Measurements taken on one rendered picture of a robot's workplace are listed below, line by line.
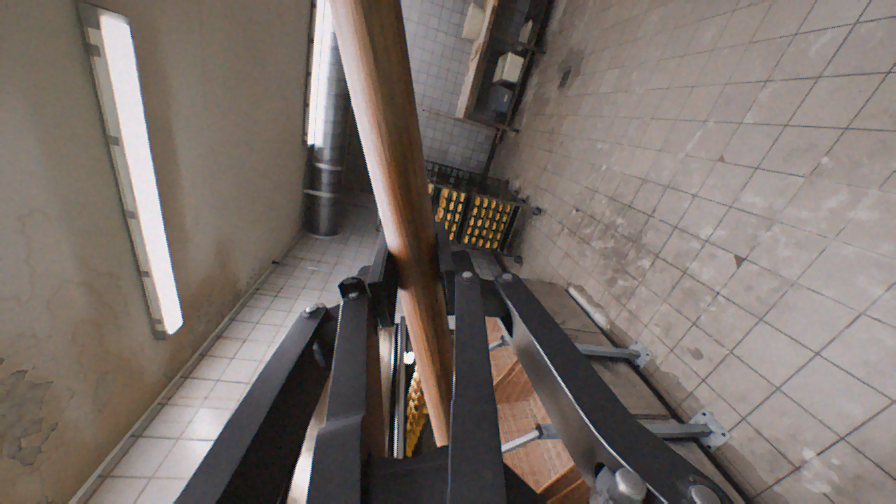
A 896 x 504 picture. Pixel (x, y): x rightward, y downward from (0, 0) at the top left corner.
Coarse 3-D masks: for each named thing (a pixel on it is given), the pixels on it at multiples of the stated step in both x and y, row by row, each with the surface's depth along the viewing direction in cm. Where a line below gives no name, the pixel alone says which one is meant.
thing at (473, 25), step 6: (474, 6) 358; (468, 12) 383; (474, 12) 358; (480, 12) 361; (468, 18) 389; (474, 18) 360; (480, 18) 362; (468, 24) 363; (474, 24) 365; (480, 24) 366; (468, 30) 370; (474, 30) 371; (480, 30) 372; (462, 36) 393; (468, 36) 380; (474, 36) 380
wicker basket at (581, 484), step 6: (582, 480) 103; (570, 486) 106; (576, 486) 105; (582, 486) 106; (588, 486) 108; (564, 492) 107; (570, 492) 108; (576, 492) 109; (582, 492) 110; (588, 492) 111; (552, 498) 111; (558, 498) 109; (564, 498) 110; (570, 498) 111; (576, 498) 113; (582, 498) 113; (588, 498) 114
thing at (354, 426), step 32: (352, 288) 13; (352, 320) 11; (352, 352) 10; (352, 384) 9; (352, 416) 8; (320, 448) 6; (352, 448) 6; (384, 448) 9; (320, 480) 6; (352, 480) 6
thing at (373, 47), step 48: (336, 0) 10; (384, 0) 10; (384, 48) 11; (384, 96) 12; (384, 144) 13; (384, 192) 14; (432, 240) 16; (432, 288) 17; (432, 336) 18; (432, 384) 21
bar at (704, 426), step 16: (592, 352) 157; (608, 352) 159; (624, 352) 162; (640, 352) 166; (640, 368) 164; (704, 416) 127; (544, 432) 102; (656, 432) 114; (672, 432) 116; (688, 432) 119; (704, 432) 121; (720, 432) 120; (512, 448) 105
